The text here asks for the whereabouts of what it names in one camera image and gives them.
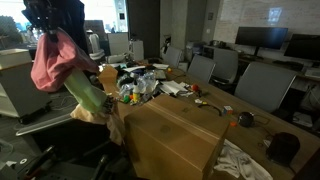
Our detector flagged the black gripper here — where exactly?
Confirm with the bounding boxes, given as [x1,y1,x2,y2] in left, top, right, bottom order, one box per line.
[34,4,63,43]

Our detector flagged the pink cloth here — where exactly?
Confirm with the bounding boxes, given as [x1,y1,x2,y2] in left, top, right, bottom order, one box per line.
[30,28,100,94]

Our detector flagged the light green cloth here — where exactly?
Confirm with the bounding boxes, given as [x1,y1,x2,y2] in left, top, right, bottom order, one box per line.
[63,68,110,115]

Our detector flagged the peach cloth orange print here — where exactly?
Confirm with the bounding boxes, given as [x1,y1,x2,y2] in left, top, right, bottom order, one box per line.
[69,99,126,146]

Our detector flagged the grey office chair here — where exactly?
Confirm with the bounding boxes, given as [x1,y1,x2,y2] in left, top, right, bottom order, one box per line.
[211,48,240,85]
[163,45,184,69]
[234,61,298,114]
[187,54,217,84]
[14,113,134,180]

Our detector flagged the black curtain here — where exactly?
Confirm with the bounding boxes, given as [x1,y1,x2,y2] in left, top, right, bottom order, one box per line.
[61,0,93,59]

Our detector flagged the white rounded object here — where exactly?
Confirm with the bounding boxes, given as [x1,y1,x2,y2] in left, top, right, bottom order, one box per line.
[87,29,106,63]

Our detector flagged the white square board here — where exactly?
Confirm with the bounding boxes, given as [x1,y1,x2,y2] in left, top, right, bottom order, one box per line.
[107,32,130,56]

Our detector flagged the small cardboard box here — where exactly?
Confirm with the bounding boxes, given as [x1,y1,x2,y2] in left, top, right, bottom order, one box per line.
[97,64,120,94]

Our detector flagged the small white cabinet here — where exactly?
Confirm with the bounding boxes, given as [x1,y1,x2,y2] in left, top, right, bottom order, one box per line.
[129,39,145,62]

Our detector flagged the white bottle yellow label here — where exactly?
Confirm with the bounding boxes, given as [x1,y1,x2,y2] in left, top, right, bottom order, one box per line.
[132,79,142,105]

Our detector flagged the clear plastic bag pile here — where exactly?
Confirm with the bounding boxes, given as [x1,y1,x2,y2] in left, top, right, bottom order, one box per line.
[116,71,160,101]

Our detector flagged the white paper stack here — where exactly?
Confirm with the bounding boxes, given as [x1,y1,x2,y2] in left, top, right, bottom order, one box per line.
[159,79,190,97]

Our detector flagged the large cardboard box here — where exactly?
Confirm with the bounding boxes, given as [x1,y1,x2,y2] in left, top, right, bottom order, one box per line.
[123,93,231,180]

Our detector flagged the rubik's cube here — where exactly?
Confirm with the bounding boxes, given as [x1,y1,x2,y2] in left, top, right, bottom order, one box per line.
[222,105,235,116]

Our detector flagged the black computer monitor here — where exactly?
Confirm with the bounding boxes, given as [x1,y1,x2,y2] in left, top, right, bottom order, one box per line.
[234,26,289,58]
[283,33,320,63]

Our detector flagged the black round speaker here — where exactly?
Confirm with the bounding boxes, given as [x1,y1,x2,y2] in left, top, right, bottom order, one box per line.
[237,111,256,129]

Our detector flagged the white towel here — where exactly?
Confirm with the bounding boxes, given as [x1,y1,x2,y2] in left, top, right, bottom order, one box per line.
[213,139,274,180]

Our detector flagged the black keyboard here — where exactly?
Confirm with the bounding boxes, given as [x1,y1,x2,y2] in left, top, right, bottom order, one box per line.
[272,59,305,72]

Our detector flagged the black cylinder container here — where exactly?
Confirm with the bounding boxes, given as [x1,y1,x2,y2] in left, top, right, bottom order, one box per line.
[265,132,301,168]

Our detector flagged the black cable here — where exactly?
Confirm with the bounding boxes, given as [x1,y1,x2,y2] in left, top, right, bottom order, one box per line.
[199,101,223,117]

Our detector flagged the long wooden wall desk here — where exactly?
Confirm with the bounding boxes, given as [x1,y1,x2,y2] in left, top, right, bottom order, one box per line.
[203,44,320,84]

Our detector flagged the wall whiteboard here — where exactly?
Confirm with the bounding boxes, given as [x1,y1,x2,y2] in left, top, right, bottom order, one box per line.
[213,0,320,44]

